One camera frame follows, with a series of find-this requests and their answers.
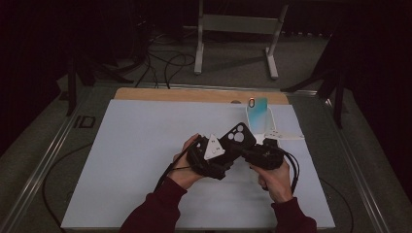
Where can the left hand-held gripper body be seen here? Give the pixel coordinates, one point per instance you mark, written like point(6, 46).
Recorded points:
point(210, 155)

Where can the person's right hand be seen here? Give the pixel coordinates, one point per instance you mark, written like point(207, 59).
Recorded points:
point(275, 183)

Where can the white metal stand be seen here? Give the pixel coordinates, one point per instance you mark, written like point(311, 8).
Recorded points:
point(238, 24)

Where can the person's left hand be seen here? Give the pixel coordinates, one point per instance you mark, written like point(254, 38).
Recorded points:
point(186, 171)

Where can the black tripod stand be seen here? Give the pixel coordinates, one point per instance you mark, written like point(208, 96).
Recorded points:
point(327, 81)
point(87, 74)

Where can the black phone case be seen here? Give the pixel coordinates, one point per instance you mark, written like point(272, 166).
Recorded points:
point(238, 139)

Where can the pale blue table mat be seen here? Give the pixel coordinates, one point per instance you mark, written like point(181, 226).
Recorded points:
point(129, 161)

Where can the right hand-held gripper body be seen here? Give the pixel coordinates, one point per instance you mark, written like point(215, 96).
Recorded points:
point(268, 155)

